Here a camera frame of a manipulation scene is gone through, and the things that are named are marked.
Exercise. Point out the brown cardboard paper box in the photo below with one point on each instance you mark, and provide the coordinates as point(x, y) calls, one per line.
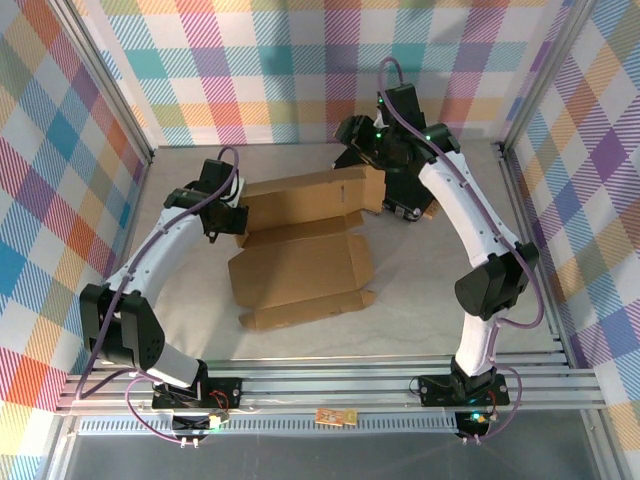
point(300, 270)

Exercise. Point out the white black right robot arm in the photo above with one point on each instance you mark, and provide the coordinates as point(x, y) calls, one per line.
point(450, 200)

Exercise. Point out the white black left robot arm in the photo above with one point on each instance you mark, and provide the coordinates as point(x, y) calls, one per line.
point(165, 245)

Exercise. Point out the small orange wooden block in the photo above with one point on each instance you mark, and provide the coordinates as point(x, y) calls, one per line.
point(431, 213)

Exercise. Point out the small orange label tag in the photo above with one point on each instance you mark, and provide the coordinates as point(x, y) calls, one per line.
point(336, 416)

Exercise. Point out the aluminium left floor rail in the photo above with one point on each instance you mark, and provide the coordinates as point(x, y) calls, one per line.
point(131, 225)

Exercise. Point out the aluminium floor rail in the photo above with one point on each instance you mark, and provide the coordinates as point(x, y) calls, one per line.
point(131, 225)
point(522, 210)

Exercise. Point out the aluminium right floor rail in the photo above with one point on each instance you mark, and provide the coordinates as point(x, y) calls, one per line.
point(522, 210)

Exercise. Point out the aluminium right frame post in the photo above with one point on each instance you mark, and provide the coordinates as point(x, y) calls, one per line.
point(545, 75)

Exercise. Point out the aluminium frame post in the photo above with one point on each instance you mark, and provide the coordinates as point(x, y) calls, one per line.
point(116, 95)
point(545, 75)

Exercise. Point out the aluminium left frame post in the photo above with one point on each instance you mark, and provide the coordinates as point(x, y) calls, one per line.
point(116, 95)

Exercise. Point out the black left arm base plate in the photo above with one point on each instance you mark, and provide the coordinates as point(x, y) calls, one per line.
point(225, 395)

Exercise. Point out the aluminium mounting rail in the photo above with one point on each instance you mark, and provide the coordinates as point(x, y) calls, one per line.
point(325, 385)

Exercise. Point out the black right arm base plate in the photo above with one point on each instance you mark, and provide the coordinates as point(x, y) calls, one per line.
point(435, 392)

